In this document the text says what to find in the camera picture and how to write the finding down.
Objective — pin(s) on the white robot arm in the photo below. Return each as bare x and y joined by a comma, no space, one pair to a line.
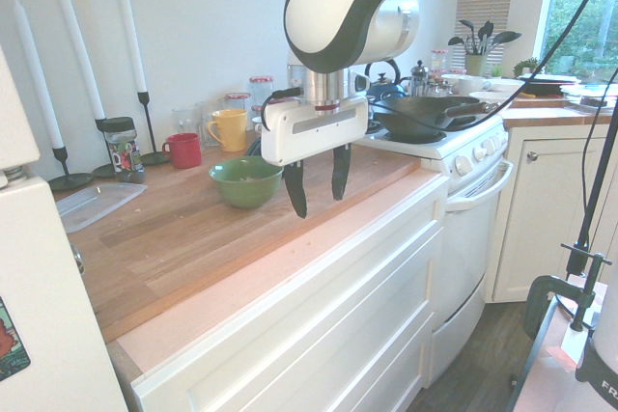
328,7

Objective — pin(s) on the black stand pole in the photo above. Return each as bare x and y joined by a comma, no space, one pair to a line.
586,224

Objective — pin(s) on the tall white taper candle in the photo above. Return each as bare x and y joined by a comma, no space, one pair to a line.
38,79
129,26
79,50

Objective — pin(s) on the robot mounting table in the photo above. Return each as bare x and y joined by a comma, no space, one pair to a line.
550,368

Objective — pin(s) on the dark green c-clamp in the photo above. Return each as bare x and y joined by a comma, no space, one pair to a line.
536,306

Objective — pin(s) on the green utensil holder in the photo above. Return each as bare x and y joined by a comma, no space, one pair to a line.
475,65

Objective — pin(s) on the red enamel mug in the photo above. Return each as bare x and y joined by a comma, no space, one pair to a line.
186,152

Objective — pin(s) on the black frying pan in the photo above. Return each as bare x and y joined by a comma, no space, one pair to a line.
550,81

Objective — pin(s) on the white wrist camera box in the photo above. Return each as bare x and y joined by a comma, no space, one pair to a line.
359,81

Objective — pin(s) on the stack of glass plates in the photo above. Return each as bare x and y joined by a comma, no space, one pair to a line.
591,90

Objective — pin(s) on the colourful fridge magnet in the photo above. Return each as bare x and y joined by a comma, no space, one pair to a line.
10,339

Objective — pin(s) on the clear plastic container lid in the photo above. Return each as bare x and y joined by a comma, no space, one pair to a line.
92,203

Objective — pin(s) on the white refrigerator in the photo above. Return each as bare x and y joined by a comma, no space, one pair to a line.
43,262

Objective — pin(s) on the small green potted plant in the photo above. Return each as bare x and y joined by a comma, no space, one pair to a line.
526,66

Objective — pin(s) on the black kitchen utensil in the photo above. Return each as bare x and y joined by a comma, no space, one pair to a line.
507,37
485,31
458,41
467,28

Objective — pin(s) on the glass french press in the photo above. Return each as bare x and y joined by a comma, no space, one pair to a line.
420,79

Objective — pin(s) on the yellow ceramic mug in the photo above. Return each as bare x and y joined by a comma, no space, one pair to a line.
231,129

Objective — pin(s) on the small jar red lid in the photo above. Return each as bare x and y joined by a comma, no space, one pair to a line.
439,62

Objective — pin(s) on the white ceramic cup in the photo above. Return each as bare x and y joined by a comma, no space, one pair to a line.
257,126

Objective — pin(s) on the white corner cabinet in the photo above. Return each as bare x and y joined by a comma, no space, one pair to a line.
536,209

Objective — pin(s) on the white serving bowl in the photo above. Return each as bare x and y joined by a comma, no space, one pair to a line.
475,84

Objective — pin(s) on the white drawer cabinet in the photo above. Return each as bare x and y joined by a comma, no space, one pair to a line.
289,315

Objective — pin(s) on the spice jar with black lid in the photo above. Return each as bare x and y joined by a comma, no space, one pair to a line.
123,146

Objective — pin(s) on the white kitchen stove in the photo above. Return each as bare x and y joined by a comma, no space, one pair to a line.
468,219

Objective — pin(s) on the cereal pieces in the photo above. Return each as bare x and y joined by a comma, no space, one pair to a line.
247,178

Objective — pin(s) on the kitchen window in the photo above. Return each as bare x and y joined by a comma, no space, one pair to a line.
584,11

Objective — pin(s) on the clear drinking glass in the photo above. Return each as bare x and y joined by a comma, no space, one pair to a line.
184,120
204,118

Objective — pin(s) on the green ceramic bowl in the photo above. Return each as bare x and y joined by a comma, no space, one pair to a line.
246,192

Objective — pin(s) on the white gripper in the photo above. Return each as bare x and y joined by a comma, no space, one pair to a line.
314,134

